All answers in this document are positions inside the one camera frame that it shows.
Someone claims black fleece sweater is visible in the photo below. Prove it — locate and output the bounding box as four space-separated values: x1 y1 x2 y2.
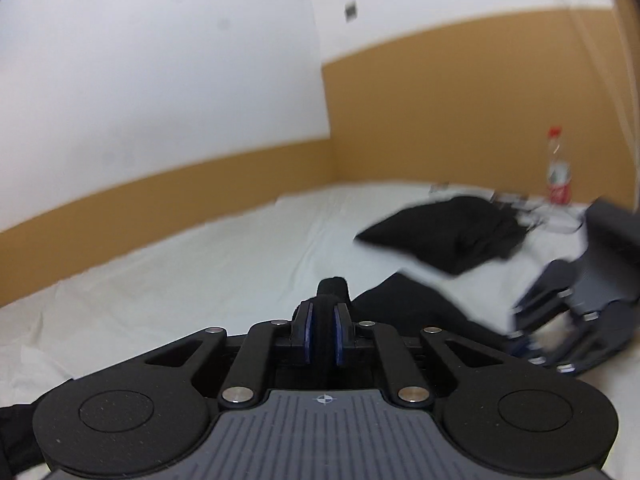
0 272 520 475

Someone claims red label plastic bottle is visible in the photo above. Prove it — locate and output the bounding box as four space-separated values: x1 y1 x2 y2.
544 126 574 206

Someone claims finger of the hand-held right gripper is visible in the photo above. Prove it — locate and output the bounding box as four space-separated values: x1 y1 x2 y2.
505 304 640 377
512 259 582 332

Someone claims folded black garment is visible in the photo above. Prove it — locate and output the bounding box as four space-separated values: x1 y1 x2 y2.
353 195 539 277

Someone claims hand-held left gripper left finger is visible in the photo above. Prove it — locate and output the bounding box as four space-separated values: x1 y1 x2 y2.
145 301 315 406

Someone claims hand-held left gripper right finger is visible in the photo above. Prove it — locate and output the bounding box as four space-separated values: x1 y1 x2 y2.
334 303 496 406

